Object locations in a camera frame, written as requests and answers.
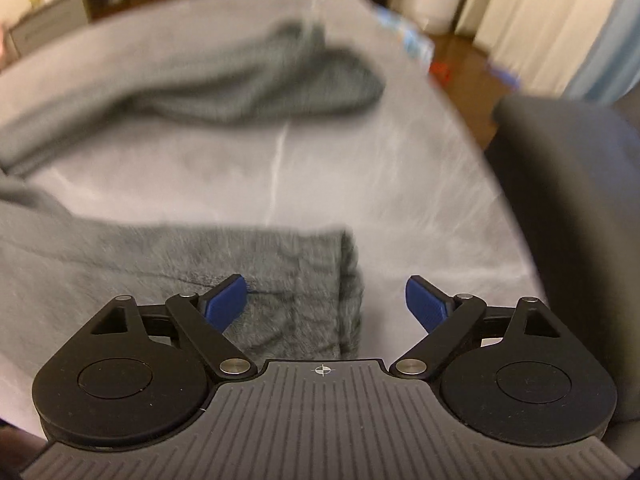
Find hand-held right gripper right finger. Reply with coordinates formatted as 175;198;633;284
391;275;563;379

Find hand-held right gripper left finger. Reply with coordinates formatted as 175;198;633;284
90;274;258;379

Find grey pants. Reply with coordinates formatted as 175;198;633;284
0;19;387;361

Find bed with grey sheet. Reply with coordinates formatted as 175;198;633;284
0;0;547;436

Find black chair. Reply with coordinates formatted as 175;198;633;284
487;95;640;461

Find blue floor item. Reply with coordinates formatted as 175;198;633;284
486;56;522;90

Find blue patterned cloth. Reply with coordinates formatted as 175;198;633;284
374;4;437;63

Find white curtain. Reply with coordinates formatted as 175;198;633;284
470;0;601;98

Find light blue curtain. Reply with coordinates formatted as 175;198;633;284
567;0;640;107

